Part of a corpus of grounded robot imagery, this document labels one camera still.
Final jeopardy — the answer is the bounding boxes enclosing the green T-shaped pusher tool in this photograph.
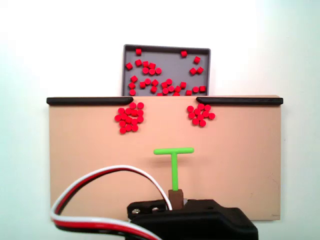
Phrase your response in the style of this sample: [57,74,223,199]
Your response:
[153,147,195,210]

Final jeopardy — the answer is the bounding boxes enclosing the grey rectangular container tray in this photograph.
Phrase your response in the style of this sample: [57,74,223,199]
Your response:
[121,44,212,97]

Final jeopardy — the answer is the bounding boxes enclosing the tan flat board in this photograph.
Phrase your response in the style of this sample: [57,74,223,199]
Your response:
[47,94,282,223]

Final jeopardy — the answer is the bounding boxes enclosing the red white black servo cable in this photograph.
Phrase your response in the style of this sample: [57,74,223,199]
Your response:
[49,164,174,240]

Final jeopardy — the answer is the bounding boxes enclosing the black edge rail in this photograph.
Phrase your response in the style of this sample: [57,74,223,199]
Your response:
[195,96,284,106]
[46,96,134,106]

